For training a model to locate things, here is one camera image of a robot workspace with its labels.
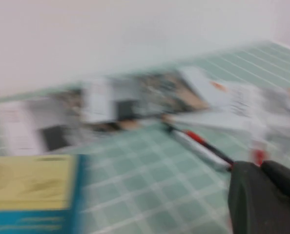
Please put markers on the red and black pen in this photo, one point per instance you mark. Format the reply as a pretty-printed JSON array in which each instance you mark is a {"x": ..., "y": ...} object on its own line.
[{"x": 208, "y": 143}]

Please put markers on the white office photo brochure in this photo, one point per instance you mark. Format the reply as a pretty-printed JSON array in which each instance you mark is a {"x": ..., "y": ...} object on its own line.
[
  {"x": 159, "y": 92},
  {"x": 18, "y": 126}
]

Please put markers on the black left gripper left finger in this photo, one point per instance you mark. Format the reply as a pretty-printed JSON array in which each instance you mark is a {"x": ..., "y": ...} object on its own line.
[{"x": 257, "y": 207}]

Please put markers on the green checked tablecloth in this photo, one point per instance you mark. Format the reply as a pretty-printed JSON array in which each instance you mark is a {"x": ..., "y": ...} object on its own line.
[{"x": 147, "y": 182}]

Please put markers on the yellow and teal hardcover book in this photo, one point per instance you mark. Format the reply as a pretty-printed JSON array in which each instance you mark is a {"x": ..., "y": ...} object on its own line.
[{"x": 30, "y": 182}]

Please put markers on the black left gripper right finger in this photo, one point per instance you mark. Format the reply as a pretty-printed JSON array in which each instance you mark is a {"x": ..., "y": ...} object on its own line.
[{"x": 286, "y": 180}]

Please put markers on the white orange ROS book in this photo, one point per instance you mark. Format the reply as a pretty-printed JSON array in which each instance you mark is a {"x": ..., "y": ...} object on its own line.
[{"x": 233, "y": 107}]

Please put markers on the white marker with black cap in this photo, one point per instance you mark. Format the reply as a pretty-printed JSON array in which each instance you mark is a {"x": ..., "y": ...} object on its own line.
[{"x": 198, "y": 148}]

